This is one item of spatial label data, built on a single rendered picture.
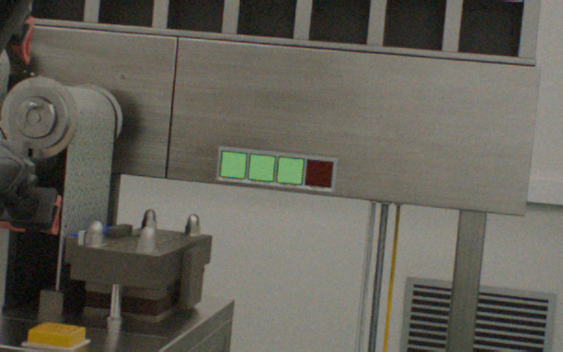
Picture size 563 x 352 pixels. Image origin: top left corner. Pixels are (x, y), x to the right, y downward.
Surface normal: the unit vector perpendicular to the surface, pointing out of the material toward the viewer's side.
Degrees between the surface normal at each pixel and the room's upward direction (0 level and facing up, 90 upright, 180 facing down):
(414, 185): 90
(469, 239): 90
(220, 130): 90
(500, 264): 90
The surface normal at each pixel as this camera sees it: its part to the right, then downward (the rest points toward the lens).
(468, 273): -0.17, 0.04
